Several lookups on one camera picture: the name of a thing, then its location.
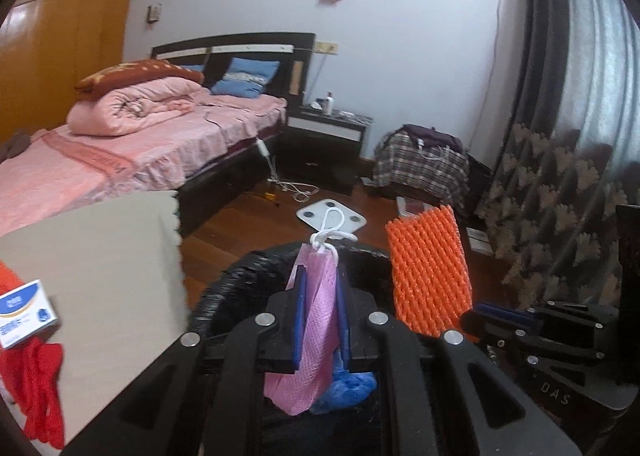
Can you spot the red white flat box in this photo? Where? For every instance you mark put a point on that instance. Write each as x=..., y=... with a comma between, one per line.
x=412, y=207

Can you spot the red cloth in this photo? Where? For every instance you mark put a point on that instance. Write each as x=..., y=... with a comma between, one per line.
x=35, y=386

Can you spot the wooden wardrobe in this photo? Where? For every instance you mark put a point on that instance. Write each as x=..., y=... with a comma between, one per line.
x=60, y=46

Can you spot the patterned dark curtain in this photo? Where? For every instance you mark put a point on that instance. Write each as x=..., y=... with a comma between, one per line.
x=560, y=136

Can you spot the dark cloth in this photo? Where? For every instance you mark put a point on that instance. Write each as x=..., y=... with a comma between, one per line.
x=15, y=146

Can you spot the crumpled blue plastic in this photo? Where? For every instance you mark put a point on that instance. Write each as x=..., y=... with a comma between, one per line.
x=350, y=386

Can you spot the black trash bin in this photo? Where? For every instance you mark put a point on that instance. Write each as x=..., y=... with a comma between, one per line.
x=240, y=276

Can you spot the white bottle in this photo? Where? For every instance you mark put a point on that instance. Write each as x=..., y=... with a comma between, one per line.
x=329, y=105

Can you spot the black nightstand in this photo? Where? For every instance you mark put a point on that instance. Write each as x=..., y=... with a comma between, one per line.
x=320, y=156

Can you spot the white booklet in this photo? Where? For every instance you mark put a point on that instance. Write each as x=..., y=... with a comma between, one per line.
x=479, y=241

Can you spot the purple clothing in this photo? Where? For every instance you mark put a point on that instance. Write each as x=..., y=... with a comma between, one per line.
x=435, y=135

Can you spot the bed with pink sheet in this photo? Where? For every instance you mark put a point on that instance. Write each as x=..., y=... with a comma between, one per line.
x=150, y=151

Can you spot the pink mesh bag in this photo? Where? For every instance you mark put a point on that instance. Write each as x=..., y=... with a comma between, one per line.
x=320, y=286

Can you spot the white bathroom scale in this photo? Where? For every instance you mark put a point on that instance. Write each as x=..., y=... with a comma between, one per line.
x=310, y=213

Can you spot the brown patterned pillow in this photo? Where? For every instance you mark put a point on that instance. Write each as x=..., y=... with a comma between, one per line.
x=135, y=71

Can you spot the folded pink quilt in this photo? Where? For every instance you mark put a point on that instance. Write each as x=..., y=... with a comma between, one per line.
x=130, y=106

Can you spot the white blue box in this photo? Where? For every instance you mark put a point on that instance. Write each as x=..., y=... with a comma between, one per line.
x=25, y=311

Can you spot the orange foam net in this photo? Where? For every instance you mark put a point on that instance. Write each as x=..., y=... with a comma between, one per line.
x=425, y=266

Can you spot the white handheld device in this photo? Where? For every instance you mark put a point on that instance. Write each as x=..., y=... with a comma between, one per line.
x=263, y=149

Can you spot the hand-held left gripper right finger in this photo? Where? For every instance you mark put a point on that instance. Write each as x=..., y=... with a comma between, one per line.
x=341, y=316

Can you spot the yellowish wall socket panel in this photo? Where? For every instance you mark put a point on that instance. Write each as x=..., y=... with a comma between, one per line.
x=326, y=48

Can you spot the plaid bag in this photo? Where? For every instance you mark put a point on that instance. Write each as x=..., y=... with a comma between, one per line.
x=420, y=171

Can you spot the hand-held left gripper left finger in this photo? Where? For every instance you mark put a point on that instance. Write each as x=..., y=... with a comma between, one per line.
x=300, y=316

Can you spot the black headboard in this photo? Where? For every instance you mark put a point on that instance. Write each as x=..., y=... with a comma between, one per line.
x=215, y=67

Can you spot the large blue pillow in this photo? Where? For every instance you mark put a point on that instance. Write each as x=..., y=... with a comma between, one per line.
x=245, y=74

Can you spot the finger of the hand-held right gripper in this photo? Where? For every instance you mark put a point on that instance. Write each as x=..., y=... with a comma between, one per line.
x=500, y=309
x=472, y=325

